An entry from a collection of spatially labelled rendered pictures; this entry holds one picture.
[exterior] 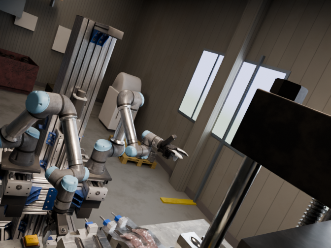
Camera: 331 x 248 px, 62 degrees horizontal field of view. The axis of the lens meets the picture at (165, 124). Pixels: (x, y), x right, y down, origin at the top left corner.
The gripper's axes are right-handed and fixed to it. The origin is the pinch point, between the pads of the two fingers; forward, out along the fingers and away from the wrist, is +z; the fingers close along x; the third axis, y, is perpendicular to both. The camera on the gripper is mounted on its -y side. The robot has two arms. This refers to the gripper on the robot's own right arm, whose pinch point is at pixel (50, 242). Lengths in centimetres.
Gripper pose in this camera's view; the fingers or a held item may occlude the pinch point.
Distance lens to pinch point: 157.8
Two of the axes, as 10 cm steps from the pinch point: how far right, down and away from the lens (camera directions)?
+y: -5.6, -4.0, 7.3
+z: -3.8, 9.0, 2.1
